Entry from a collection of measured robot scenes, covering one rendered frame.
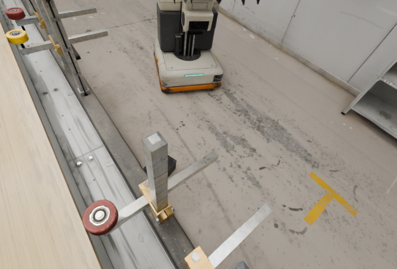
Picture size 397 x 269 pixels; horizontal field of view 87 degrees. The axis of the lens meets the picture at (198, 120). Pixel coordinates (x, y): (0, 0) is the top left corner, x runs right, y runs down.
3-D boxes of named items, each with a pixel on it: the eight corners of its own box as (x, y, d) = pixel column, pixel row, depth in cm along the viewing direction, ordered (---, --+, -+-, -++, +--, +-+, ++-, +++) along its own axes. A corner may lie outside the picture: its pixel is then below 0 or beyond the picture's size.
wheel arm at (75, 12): (95, 12, 138) (93, 5, 134) (97, 14, 136) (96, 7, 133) (17, 25, 117) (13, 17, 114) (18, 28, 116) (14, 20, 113)
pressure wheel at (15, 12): (31, 25, 123) (20, 5, 115) (34, 32, 120) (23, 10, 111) (14, 28, 120) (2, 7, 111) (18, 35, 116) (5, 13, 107)
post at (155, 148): (162, 209, 75) (158, 127, 39) (167, 217, 74) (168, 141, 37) (153, 215, 74) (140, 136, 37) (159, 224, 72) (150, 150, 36)
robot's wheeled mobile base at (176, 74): (153, 56, 247) (152, 36, 228) (204, 54, 263) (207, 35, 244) (161, 95, 207) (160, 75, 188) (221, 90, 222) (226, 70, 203)
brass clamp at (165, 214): (154, 181, 73) (153, 175, 69) (175, 214, 67) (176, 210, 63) (137, 191, 70) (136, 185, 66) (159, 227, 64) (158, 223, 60)
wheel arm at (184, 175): (211, 155, 82) (213, 149, 79) (217, 161, 81) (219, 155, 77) (101, 227, 62) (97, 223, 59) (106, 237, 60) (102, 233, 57)
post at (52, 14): (87, 88, 109) (51, -7, 75) (90, 93, 107) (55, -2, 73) (78, 91, 107) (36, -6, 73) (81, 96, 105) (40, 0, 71)
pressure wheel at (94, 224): (116, 245, 58) (107, 235, 49) (88, 238, 58) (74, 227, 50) (127, 214, 63) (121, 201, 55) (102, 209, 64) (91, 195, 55)
